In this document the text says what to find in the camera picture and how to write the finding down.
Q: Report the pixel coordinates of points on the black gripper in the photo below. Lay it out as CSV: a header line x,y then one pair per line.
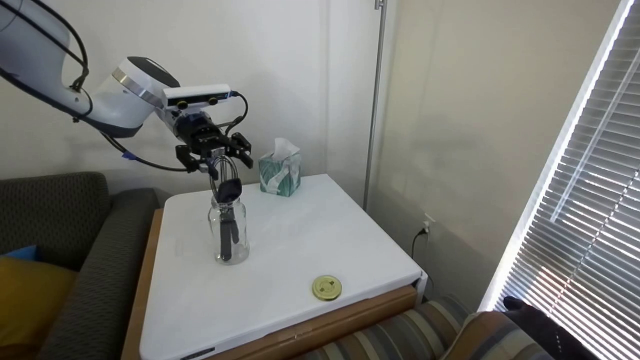
x,y
198,136

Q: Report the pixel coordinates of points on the black dishing spoon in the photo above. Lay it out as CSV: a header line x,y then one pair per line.
x,y
227,192

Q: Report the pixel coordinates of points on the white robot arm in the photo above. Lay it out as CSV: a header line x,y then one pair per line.
x,y
44,56

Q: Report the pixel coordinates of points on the clear glass jar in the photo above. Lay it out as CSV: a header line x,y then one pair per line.
x,y
241,246

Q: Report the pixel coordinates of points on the teal patterned tissue box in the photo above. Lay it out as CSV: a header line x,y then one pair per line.
x,y
280,169

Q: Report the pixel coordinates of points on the white foam board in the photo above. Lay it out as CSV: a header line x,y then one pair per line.
x,y
198,304

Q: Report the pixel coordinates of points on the dark grey sofa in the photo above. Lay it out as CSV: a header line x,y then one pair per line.
x,y
79,224

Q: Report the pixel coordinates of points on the small green round lid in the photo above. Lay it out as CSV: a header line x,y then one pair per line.
x,y
326,289

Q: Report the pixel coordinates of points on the blue cushion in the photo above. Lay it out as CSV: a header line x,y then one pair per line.
x,y
25,252

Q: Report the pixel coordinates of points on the metal floor lamp pole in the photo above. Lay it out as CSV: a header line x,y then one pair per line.
x,y
378,44

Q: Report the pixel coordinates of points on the yellow cushion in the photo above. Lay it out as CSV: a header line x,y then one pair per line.
x,y
31,298

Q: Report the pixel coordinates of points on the striped armchair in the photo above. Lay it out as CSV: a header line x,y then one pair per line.
x,y
435,331

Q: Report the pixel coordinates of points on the white window blinds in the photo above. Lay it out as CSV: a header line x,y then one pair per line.
x,y
575,251

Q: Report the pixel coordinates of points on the black wire whisk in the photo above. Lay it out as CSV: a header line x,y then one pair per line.
x,y
214,207

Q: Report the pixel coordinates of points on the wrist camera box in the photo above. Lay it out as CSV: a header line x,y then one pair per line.
x,y
195,97

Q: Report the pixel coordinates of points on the wall outlet with plug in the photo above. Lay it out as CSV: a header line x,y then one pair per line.
x,y
423,232

